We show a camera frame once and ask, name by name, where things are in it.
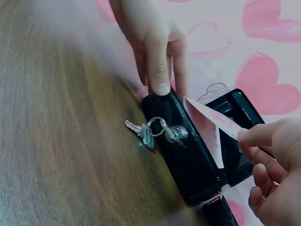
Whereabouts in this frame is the silver key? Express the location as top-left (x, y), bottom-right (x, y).
top-left (123, 119), bottom-right (156, 151)
top-left (163, 124), bottom-right (189, 148)

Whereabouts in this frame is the silver key ring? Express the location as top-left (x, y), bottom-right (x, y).
top-left (147, 116), bottom-right (166, 137)

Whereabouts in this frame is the pink banknote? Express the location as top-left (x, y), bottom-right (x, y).
top-left (182, 95), bottom-right (243, 170)

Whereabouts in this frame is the person's right hand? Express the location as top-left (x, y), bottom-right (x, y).
top-left (237, 117), bottom-right (301, 226)

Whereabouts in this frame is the black cash box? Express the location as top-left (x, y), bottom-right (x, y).
top-left (140, 86), bottom-right (275, 208)

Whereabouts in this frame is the person's left hand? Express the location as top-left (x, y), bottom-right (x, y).
top-left (110, 0), bottom-right (189, 97)

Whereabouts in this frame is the black plastic tray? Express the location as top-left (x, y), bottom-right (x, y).
top-left (201, 195), bottom-right (239, 226)

